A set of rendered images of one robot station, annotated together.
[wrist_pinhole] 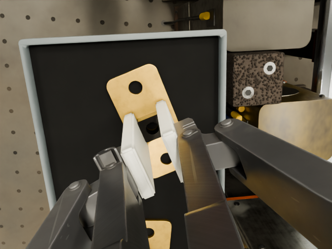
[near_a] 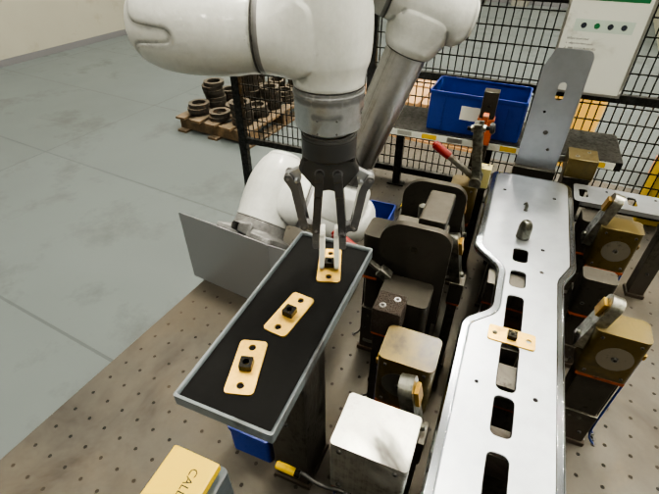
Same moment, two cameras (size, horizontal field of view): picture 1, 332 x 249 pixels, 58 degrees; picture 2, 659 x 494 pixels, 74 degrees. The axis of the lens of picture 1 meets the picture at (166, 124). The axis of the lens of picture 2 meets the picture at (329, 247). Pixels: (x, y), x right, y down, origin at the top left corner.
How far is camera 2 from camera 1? 0.67 m
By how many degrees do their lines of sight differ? 70
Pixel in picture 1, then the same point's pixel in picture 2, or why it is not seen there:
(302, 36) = (423, 304)
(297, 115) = (413, 337)
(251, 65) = (387, 295)
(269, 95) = (394, 310)
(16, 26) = not seen: hidden behind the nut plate
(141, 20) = (344, 386)
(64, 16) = not seen: hidden behind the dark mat
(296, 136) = (410, 349)
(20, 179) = (147, 469)
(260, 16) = (401, 289)
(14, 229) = not seen: outside the picture
